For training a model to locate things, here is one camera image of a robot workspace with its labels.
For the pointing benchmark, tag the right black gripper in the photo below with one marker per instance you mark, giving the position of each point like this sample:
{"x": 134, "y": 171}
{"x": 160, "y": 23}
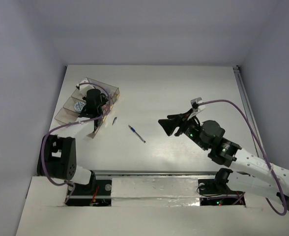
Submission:
{"x": 169, "y": 124}

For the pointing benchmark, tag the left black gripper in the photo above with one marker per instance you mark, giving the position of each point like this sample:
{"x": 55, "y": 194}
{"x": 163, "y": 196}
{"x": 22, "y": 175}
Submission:
{"x": 91, "y": 114}

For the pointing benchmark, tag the blue pen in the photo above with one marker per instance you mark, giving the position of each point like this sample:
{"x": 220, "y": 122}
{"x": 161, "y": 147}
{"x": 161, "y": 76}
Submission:
{"x": 136, "y": 133}

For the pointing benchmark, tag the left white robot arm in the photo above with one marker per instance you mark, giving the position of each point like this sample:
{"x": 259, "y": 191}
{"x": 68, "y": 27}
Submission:
{"x": 58, "y": 154}

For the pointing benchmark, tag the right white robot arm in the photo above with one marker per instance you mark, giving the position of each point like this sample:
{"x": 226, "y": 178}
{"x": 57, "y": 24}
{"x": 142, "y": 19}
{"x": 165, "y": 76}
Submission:
{"x": 241, "y": 171}

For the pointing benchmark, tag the clear compartment organizer tray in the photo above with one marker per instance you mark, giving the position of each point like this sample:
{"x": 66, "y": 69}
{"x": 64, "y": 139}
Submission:
{"x": 80, "y": 126}

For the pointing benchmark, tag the white foam front block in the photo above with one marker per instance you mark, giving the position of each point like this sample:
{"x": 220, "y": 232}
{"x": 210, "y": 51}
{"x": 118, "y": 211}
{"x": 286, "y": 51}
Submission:
{"x": 154, "y": 192}

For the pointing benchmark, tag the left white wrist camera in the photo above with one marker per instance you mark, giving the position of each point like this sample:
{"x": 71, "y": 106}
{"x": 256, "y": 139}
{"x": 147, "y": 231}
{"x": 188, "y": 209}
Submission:
{"x": 84, "y": 86}

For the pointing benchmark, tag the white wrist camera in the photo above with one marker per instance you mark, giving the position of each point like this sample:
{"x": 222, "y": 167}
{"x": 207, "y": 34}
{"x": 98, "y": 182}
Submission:
{"x": 84, "y": 86}
{"x": 197, "y": 107}

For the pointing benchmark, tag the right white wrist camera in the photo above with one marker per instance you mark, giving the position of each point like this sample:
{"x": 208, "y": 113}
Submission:
{"x": 197, "y": 107}

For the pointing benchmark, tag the aluminium rail right edge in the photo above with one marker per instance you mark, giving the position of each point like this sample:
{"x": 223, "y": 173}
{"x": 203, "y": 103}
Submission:
{"x": 246, "y": 104}

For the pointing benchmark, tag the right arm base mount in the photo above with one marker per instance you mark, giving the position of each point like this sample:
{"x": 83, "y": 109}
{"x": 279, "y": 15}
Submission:
{"x": 215, "y": 192}

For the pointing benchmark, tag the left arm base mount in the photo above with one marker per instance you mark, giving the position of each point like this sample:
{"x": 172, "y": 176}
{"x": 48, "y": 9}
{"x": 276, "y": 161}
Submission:
{"x": 97, "y": 193}

